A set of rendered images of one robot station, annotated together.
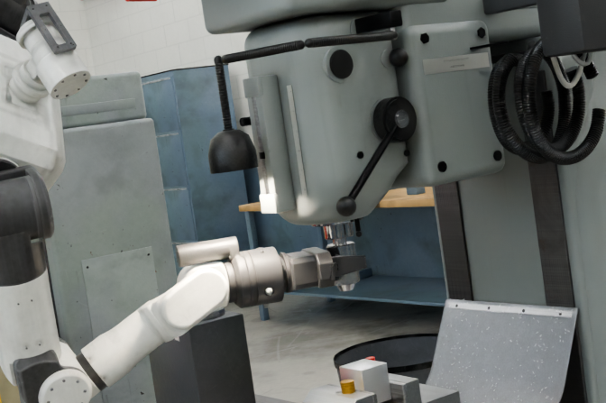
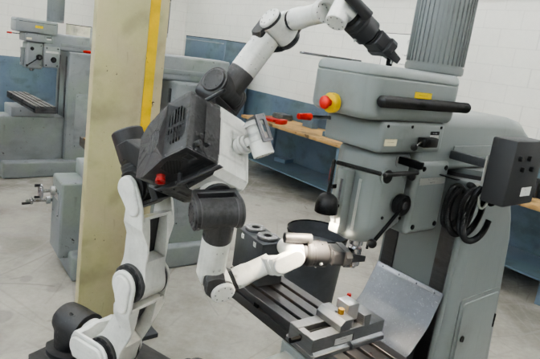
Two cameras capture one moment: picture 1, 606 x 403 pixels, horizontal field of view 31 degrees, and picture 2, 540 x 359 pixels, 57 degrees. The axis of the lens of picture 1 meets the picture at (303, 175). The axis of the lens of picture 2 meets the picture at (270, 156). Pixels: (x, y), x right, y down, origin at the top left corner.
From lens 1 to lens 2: 0.55 m
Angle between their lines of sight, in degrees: 9
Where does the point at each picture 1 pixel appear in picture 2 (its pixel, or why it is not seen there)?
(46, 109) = (245, 158)
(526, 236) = (428, 253)
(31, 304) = (222, 254)
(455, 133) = (422, 212)
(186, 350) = (258, 253)
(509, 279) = (413, 266)
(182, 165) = not seen: hidden behind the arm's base
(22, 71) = (241, 141)
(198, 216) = not seen: hidden behind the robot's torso
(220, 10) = (337, 131)
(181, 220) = not seen: hidden behind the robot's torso
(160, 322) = (271, 268)
